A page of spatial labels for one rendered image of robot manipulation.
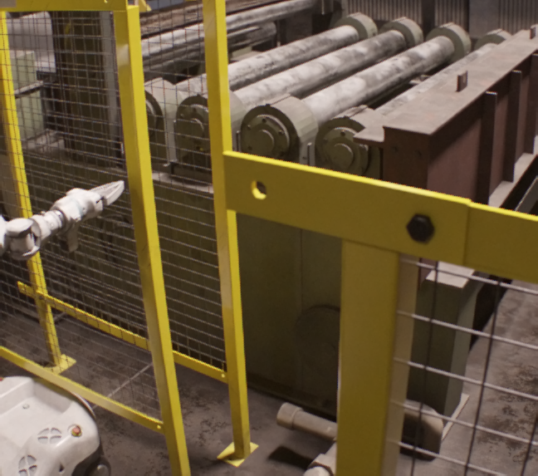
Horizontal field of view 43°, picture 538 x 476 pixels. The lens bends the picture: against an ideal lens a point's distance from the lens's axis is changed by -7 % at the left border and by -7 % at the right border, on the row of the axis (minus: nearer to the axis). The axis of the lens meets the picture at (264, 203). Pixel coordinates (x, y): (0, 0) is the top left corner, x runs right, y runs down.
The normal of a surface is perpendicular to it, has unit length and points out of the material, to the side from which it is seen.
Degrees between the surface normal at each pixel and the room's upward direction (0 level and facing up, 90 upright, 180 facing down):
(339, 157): 90
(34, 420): 0
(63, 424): 0
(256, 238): 90
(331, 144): 90
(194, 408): 0
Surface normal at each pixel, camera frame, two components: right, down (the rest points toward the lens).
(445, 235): -0.55, 0.36
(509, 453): -0.04, -0.91
